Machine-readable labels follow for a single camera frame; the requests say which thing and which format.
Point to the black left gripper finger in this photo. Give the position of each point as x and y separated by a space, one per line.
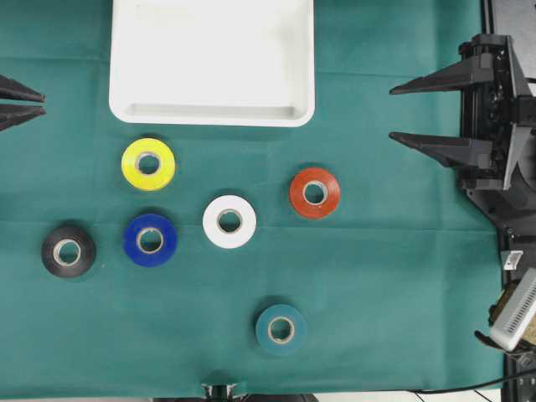
13 90
13 115

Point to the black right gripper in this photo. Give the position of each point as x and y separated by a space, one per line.
491 139

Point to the yellow tape roll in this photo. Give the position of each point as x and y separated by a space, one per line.
148 164

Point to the black tape roll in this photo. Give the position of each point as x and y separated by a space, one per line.
68 252

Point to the white tape roll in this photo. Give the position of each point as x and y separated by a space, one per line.
229 221

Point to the teal tape roll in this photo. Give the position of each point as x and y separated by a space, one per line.
281 330

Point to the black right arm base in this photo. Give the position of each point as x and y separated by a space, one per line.
512 212

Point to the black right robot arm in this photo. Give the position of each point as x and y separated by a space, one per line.
497 113

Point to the red tape roll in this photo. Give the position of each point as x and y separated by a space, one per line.
314 193

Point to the blue tape roll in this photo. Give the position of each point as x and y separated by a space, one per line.
150 240

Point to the white plastic case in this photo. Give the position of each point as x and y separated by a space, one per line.
223 63

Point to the small white label tag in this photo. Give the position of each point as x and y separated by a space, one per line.
510 259

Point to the green table cloth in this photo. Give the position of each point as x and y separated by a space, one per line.
392 284

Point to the white perforated box device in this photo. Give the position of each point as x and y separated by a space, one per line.
513 320

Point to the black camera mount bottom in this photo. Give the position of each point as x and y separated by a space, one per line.
220 393

